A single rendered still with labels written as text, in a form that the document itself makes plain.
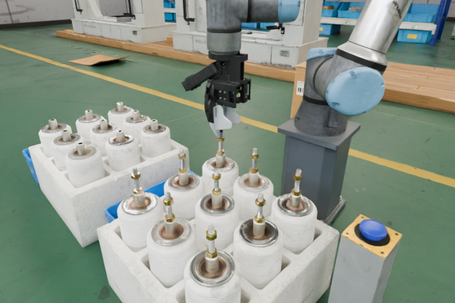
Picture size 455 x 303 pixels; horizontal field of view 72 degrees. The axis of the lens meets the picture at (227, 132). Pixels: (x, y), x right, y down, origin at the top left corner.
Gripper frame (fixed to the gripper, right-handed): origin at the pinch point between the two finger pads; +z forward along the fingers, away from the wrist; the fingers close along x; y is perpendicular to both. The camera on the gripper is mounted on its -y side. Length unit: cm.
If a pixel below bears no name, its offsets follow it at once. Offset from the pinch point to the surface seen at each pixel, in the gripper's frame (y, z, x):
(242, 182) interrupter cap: 10.0, 9.2, -4.8
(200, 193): 2.4, 11.0, -11.3
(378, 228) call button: 39.9, 1.7, -14.4
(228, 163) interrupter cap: 2.3, 9.3, 1.3
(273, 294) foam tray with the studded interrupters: 26.5, 16.6, -22.8
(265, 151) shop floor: -12, 35, 55
